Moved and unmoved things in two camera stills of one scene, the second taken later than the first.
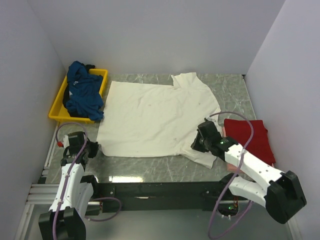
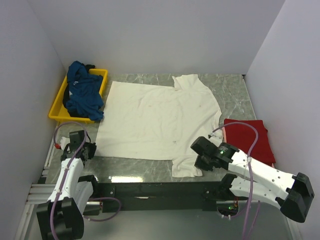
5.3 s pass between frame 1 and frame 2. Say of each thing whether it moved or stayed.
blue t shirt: stayed
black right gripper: moved
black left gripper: stayed
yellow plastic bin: stayed
